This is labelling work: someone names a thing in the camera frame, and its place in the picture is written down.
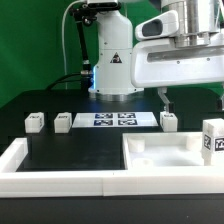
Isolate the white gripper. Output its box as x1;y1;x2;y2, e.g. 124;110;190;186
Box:
131;37;224;113

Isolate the white square table top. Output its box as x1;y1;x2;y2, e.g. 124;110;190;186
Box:
123;132;224;172

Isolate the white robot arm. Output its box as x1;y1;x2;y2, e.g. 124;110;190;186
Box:
87;0;224;111

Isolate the white sheet with tags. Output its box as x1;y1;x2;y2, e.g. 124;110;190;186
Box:
72;112;158;128

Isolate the white U-shaped obstacle fence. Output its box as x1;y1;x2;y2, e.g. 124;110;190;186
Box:
0;138;224;198

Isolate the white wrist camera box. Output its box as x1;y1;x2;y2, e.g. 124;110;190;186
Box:
135;10;179;41

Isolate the white cable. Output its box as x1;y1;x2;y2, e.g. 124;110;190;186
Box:
61;0;88;90

